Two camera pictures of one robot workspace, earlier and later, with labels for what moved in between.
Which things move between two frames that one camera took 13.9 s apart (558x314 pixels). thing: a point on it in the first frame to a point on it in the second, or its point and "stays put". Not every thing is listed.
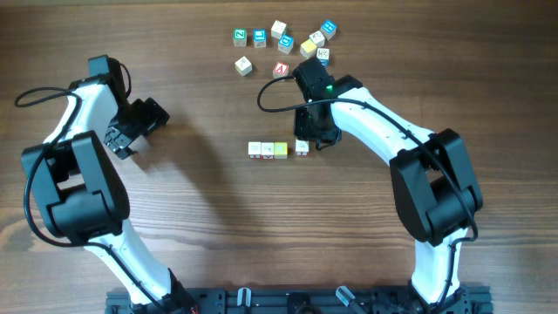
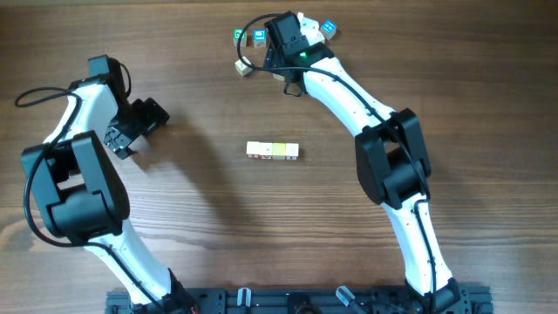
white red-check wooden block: x=268 y=150 stays put
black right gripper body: x=309 y=129 to x=275 y=60
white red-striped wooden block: x=255 y=149 stays put
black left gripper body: x=135 y=120 stays put
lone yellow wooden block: x=281 y=150 stays put
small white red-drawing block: x=302 y=147 to x=291 y=151
